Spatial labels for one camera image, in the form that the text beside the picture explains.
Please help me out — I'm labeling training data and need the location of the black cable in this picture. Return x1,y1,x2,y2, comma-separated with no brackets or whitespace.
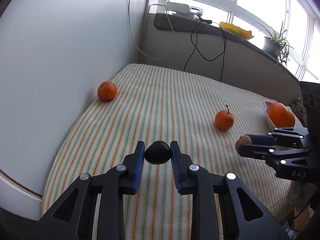
183,19,227,82

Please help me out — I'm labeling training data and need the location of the large orange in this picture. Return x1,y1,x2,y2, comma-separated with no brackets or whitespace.
288,111,296,128
268,102,289,128

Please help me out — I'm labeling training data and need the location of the small mandarin by wall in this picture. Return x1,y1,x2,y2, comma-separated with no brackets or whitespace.
97,81,118,101

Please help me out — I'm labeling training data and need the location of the dark purple plum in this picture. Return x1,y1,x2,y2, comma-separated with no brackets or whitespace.
144,140,172,165

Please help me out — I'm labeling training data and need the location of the potted spider plant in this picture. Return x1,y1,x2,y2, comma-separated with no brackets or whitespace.
257,22,293,69

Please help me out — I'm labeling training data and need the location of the white window frame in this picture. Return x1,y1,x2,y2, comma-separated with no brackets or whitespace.
159,0,319,82

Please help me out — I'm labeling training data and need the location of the green packet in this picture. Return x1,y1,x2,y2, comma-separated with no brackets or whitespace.
290,97,305,118

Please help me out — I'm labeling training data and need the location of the striped table cloth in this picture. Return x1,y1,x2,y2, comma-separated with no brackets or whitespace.
41,63,311,240

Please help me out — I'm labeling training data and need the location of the brown kiwi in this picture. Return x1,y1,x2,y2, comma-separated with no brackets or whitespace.
235,135,252,152

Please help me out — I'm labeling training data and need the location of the mandarin with stem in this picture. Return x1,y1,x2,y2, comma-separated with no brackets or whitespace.
215,105,234,131

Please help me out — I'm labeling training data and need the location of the ring light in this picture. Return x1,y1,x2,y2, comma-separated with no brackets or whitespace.
190,7,203,18

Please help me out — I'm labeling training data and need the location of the white power strip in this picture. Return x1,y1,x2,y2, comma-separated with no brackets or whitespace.
165,2,194,20

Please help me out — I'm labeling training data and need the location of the floral white bowl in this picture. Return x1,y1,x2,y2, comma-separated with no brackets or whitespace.
262,100,304,133

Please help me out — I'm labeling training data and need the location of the white cable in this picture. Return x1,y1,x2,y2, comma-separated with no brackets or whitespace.
127,0,175,61

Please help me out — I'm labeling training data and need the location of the grey window sill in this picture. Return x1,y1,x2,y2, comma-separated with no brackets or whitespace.
145,14,299,94

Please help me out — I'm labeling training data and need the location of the yellow bowl on sill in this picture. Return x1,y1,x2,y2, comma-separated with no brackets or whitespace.
219,22,254,40

